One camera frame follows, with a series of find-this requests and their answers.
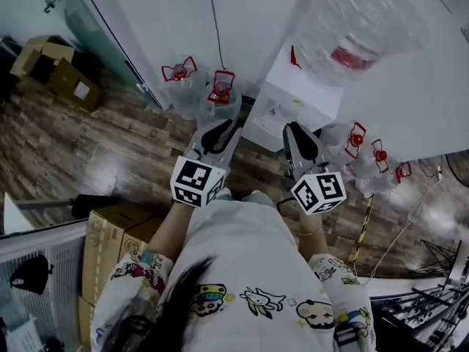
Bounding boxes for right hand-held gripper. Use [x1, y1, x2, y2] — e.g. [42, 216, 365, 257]
[281, 121, 347, 216]

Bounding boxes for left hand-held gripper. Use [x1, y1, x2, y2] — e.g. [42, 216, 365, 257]
[171, 118, 244, 209]

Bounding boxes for person's right forearm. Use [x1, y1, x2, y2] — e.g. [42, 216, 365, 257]
[295, 210, 330, 260]

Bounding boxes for person's left forearm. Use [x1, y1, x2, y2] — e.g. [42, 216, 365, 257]
[145, 199, 192, 260]

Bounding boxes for red dispenser tap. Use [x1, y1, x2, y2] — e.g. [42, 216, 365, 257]
[289, 45, 303, 70]

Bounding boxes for white water dispenser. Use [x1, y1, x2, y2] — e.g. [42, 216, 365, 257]
[243, 0, 469, 163]

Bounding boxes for large clear water bottle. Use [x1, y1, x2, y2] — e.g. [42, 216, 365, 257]
[292, 0, 428, 87]

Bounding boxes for person's light jeans leg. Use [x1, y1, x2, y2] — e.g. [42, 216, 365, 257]
[218, 187, 278, 209]

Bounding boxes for yellow black striped strip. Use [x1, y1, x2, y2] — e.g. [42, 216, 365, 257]
[352, 194, 375, 263]

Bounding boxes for white cartoon print shirt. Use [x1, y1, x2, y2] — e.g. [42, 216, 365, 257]
[90, 188, 377, 352]

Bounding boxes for small printed cardboard box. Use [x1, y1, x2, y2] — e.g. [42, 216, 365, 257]
[117, 215, 166, 264]

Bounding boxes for black stand with grey pole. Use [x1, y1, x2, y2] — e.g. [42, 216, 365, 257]
[13, 193, 124, 220]

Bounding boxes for labelled brown cardboard box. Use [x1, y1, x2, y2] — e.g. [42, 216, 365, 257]
[46, 57, 104, 112]

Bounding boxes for tall printed cardboard box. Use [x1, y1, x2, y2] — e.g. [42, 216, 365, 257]
[78, 202, 157, 350]

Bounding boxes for frosted glass partition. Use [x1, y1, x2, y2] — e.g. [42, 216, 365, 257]
[0, 0, 164, 110]

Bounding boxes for open brown cardboard box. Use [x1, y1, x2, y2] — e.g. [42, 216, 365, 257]
[9, 34, 77, 84]

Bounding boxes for black metal rack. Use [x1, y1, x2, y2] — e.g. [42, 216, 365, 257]
[369, 238, 469, 352]

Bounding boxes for black cap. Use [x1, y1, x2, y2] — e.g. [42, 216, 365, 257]
[8, 254, 55, 296]

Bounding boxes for white plastic crate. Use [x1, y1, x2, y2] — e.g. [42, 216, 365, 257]
[0, 228, 89, 352]

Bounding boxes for empty water jug red handle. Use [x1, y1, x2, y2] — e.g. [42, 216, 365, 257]
[324, 122, 368, 183]
[384, 161, 414, 197]
[160, 54, 201, 119]
[357, 139, 391, 197]
[196, 70, 243, 128]

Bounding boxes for thin gold bracelet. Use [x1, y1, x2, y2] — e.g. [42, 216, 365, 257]
[298, 224, 326, 237]

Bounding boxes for black wall cable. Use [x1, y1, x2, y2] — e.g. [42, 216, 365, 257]
[206, 0, 225, 71]

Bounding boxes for white charger cable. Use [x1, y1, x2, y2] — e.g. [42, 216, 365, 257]
[361, 164, 443, 282]

